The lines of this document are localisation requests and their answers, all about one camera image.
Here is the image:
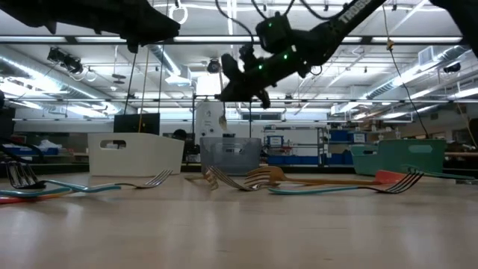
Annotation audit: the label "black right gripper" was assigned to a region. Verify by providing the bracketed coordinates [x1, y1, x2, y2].
[216, 46, 313, 110]

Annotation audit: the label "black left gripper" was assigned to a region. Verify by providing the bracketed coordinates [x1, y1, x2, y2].
[125, 0, 181, 53]

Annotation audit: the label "round black ceiling device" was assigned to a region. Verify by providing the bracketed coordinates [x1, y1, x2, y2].
[206, 58, 223, 75]

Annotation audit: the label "white cylinder tank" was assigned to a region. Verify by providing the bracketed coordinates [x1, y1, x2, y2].
[194, 100, 225, 145]

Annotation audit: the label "blue white box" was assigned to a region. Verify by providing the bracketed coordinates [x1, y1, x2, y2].
[266, 134, 285, 148]

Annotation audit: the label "grey translucent bin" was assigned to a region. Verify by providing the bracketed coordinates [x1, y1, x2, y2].
[199, 136, 262, 176]

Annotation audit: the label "row of blue bins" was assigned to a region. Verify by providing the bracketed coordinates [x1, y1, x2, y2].
[267, 155, 354, 167]

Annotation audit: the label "black monitor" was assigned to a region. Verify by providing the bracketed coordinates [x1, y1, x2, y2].
[114, 113, 161, 135]

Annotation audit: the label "blue shelf bins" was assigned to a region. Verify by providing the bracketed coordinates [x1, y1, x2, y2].
[328, 129, 367, 144]

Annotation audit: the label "white plastic bin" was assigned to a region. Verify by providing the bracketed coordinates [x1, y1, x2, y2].
[87, 132, 185, 178]

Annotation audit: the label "black equipment block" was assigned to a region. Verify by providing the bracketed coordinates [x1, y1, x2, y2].
[0, 89, 16, 145]

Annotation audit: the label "long ceiling light bar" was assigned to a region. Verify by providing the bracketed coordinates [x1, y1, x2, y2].
[0, 34, 478, 46]

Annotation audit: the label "long blue bin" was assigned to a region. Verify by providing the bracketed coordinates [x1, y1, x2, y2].
[2, 146, 60, 156]

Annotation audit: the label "teal plastic bin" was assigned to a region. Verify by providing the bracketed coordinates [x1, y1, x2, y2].
[350, 138, 447, 176]

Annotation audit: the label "white ceiling vent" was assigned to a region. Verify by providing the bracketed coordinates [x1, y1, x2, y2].
[418, 46, 435, 67]

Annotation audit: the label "white cable ring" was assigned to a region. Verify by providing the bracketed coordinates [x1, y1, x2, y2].
[168, 2, 189, 26]

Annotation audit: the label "black hanging cable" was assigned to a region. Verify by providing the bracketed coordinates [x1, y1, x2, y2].
[124, 51, 138, 115]
[158, 43, 165, 114]

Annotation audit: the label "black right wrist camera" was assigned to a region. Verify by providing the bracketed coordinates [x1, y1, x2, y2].
[255, 11, 295, 53]

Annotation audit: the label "black ceiling camera rig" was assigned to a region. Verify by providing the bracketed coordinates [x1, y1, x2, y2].
[46, 46, 84, 75]

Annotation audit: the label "black aluminium table frame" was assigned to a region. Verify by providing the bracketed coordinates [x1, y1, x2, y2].
[0, 160, 478, 186]

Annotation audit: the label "silver ceiling duct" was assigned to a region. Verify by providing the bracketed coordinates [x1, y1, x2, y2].
[0, 43, 126, 115]

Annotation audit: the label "black cable yellow plug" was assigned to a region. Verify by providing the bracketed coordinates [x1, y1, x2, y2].
[379, 0, 430, 140]

